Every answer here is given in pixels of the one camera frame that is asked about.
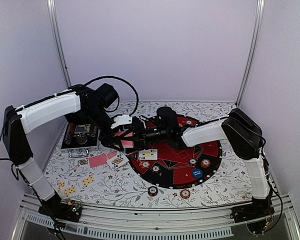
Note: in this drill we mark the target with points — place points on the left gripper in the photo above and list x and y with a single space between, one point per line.
107 142

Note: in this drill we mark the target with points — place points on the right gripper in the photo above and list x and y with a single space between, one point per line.
142 141

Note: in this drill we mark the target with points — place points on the red playing card deck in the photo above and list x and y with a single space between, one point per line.
125 142

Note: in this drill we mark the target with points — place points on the two of clubs card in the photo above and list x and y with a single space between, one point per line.
149 154

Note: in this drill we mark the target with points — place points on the face-down red card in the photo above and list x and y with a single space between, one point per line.
98 160
111 155

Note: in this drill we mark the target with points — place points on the dark chips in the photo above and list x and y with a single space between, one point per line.
155 169
193 162

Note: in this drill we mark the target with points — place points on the dark poker chip stack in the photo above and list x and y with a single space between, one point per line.
152 191

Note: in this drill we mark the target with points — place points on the blue small blind button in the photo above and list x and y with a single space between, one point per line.
197 173

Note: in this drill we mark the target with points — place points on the orange poker chip stack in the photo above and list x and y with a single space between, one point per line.
185 194

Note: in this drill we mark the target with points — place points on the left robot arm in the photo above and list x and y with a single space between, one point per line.
18 122

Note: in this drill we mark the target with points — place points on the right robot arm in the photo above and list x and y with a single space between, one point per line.
244 136

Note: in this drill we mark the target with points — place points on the aluminium poker case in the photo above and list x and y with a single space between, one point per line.
80 140

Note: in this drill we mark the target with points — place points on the face card on cloth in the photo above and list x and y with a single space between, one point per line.
82 163

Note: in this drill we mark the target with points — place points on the floral table cloth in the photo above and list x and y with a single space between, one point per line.
235 180

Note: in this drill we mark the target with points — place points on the round red black poker mat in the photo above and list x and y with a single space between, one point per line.
174 158

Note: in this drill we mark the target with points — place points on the diamonds card bottom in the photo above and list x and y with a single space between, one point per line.
70 191

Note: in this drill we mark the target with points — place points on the diamonds card left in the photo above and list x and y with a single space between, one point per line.
60 186

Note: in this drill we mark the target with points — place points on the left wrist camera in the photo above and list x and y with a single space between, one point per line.
121 120

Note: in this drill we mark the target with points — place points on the front aluminium rail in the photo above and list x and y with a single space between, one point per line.
154 218

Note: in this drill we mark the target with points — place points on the left aluminium frame post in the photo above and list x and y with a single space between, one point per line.
51 5

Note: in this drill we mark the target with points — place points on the aluminium frame post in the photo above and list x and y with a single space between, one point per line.
51 5
260 5

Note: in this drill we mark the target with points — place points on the right aluminium frame post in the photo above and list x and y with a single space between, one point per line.
260 5

